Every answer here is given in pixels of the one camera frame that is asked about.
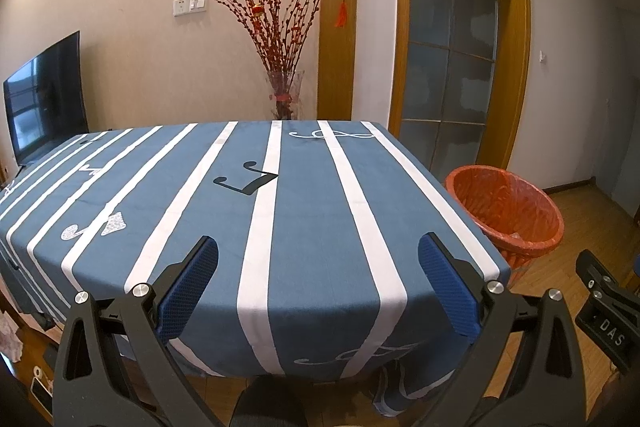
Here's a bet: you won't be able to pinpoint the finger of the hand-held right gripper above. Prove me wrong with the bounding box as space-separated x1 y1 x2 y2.
575 249 633 304

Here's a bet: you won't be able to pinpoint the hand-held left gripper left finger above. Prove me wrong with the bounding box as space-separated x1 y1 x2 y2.
52 234 223 427

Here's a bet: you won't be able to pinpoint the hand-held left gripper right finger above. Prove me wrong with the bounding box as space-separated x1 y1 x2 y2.
400 231 586 427

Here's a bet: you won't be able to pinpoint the orange plastic waste basket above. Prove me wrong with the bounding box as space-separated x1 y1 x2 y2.
445 164 565 270

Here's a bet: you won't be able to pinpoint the blue white striped tablecloth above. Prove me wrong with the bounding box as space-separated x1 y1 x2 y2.
0 120 512 408

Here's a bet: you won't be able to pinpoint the black chair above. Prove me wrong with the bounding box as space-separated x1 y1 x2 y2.
231 374 310 427

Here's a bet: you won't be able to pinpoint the white device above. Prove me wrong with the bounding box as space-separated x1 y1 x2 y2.
30 367 56 413

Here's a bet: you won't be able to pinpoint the pink patterned cloth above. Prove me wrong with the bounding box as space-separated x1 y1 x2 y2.
0 307 26 364

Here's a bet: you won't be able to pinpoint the clear glass vase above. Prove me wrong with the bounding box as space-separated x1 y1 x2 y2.
265 69 306 122

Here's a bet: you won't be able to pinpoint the frosted glass door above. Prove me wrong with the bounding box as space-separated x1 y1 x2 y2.
400 0 501 168

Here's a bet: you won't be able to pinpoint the black flat television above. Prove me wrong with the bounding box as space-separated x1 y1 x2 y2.
2 31 91 168

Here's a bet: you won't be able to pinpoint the red berry branches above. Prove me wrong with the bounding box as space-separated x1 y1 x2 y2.
206 0 335 75

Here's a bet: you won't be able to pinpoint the wooden door frame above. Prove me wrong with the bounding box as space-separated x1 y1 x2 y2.
389 0 531 192

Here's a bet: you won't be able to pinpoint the wooden wall trim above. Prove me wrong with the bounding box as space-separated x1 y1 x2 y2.
316 0 358 122

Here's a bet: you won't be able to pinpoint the white wall switch panel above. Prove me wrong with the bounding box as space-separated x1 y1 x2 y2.
172 0 208 16

